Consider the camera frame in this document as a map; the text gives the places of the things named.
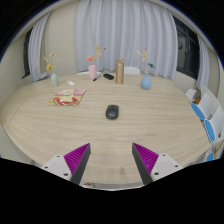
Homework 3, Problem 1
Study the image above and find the black computer mouse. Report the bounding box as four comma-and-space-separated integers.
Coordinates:
105, 104, 120, 120

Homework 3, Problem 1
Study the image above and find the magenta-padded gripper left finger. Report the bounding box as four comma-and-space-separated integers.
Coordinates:
41, 142, 92, 186

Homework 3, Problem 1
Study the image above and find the narrow white curtain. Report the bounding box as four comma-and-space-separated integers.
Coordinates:
196, 35, 211, 90
28, 13, 52, 83

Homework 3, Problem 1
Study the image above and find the tan insulated bottle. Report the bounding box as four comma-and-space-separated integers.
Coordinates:
115, 58, 125, 85

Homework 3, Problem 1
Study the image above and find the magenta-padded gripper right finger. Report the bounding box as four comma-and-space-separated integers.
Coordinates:
131, 142, 184, 186

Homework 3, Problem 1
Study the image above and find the pink vase with dried flowers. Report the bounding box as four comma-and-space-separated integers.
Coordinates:
85, 43, 108, 81

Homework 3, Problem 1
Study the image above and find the wide white curtain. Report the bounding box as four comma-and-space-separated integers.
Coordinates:
75, 0, 179, 80

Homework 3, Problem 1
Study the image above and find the small black box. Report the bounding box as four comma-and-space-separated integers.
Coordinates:
102, 73, 115, 81

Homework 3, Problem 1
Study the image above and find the cartoon print mouse pad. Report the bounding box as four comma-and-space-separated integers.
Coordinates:
48, 88, 87, 107

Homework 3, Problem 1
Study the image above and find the green vase with dried flowers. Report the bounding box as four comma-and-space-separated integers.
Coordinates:
44, 53, 61, 87

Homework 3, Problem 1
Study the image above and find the dark window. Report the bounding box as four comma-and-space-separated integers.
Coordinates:
173, 15, 201, 80
22, 28, 33, 80

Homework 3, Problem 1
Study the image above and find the blue vase with dried flowers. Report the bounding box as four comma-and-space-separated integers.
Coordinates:
135, 47, 157, 91

